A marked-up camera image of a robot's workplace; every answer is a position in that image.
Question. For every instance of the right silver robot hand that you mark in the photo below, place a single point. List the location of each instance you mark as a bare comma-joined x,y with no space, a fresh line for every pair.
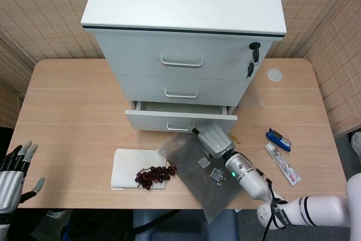
215,140

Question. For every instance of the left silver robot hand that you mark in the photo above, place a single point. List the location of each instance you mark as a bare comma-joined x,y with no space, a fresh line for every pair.
9,187

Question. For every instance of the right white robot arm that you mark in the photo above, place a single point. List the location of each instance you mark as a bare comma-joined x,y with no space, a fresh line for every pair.
251,176

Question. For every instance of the white drawer beside key lock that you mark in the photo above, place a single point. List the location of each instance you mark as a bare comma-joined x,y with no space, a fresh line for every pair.
135,54

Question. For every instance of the brass padlock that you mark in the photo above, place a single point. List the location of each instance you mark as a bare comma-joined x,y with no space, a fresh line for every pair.
235,139

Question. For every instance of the frosted zip bag, dark contents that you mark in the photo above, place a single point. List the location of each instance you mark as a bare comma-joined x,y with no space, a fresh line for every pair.
191,173

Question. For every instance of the white sneaker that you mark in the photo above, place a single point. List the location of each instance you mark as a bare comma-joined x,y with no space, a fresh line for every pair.
356,145
56,213

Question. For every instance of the clear plastic bag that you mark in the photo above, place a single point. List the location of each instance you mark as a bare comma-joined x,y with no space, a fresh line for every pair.
255,97

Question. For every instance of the blue snack packet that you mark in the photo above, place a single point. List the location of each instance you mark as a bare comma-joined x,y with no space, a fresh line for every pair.
277,139

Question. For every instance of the dark red grape bunch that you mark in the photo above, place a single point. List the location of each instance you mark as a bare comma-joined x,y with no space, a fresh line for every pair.
153,176

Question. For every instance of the white printed tube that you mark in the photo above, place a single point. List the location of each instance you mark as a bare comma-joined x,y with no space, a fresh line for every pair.
283,164

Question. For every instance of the black hanging key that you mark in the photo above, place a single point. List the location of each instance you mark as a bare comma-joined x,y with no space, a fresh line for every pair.
251,69

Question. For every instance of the white round desk grommet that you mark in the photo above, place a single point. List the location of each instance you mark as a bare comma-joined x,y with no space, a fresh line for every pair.
275,74

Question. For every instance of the white lined spiral notebook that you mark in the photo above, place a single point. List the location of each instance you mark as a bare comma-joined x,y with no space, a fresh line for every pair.
127,167

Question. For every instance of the blue chair seat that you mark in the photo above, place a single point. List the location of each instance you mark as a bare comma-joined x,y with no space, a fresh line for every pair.
183,229

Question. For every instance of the black key in lock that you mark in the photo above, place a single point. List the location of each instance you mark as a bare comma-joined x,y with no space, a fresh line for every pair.
254,47

